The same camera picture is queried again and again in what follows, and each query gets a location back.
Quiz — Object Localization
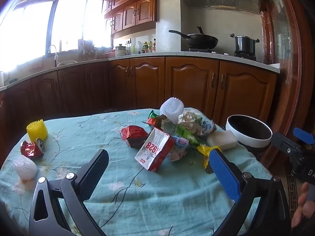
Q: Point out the wooden upper cabinets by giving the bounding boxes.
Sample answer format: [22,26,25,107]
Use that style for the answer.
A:
[100,0,173,37]

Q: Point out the white foam fruit net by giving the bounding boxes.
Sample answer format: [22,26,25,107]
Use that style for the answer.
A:
[13,156,38,179]
[160,98,184,123]

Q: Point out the red foil snack wrapper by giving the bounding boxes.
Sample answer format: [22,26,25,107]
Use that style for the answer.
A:
[120,125,149,148]

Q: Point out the kitchen window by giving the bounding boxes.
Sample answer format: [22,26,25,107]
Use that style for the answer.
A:
[0,0,112,72]

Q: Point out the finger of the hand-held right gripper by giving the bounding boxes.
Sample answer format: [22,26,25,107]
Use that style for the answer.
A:
[293,127,315,145]
[271,131,303,158]

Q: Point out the crushed red can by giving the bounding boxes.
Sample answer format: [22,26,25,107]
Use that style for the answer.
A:
[20,138,45,158]

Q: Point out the green spout pouch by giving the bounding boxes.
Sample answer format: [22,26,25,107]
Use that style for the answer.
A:
[161,118,200,145]

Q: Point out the yellow foam fruit net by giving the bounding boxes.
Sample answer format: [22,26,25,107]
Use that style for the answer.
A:
[26,119,48,143]

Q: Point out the red and white carton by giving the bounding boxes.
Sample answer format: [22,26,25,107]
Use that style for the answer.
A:
[134,127,176,172]

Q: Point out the teal floral tablecloth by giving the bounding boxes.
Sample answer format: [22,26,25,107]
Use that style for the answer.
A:
[0,108,273,236]

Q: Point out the wooden glass door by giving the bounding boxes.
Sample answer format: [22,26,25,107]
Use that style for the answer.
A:
[260,0,315,168]

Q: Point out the wooden lower cabinets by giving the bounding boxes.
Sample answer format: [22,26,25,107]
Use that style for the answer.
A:
[0,56,277,128]

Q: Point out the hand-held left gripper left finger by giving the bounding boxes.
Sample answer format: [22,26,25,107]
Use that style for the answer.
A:
[28,149,109,236]

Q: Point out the green and red snack wrapper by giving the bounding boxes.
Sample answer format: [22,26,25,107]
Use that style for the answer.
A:
[147,110,164,127]

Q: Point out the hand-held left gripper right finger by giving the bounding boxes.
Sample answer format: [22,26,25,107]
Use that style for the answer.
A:
[208,148,292,236]

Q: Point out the person's right hand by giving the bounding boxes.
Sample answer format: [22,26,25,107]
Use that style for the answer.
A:
[291,182,315,229]

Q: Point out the white rice cooker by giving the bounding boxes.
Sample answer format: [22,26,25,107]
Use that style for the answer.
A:
[114,44,129,57]

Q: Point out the white-rimmed black trash bin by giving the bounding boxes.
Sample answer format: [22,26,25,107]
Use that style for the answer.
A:
[226,115,273,163]

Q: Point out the utensil holder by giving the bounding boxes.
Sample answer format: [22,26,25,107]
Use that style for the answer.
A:
[78,39,96,59]

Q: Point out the pale speckled countertop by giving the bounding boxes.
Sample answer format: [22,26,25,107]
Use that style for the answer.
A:
[0,51,281,92]

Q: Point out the black wok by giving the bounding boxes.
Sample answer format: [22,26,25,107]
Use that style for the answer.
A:
[169,26,219,50]

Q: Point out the chrome faucet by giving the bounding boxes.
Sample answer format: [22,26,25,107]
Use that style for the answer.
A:
[48,45,59,67]

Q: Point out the yellow snack wrapper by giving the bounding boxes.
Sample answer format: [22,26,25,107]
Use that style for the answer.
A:
[196,144,222,170]

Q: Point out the crumpled wrapper pile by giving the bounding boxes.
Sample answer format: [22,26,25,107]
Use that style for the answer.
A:
[177,111,217,138]

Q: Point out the wooden cabinets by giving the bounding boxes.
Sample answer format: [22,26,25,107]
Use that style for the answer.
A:
[100,0,173,37]
[0,56,277,128]

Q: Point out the crumpled pale tissue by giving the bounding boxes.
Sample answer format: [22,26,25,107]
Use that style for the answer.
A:
[170,136,190,162]

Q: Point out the black gas stove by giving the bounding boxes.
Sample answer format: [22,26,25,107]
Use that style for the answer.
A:
[188,47,257,61]

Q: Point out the white foam block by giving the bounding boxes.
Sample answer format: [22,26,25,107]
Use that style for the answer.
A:
[207,130,238,151]

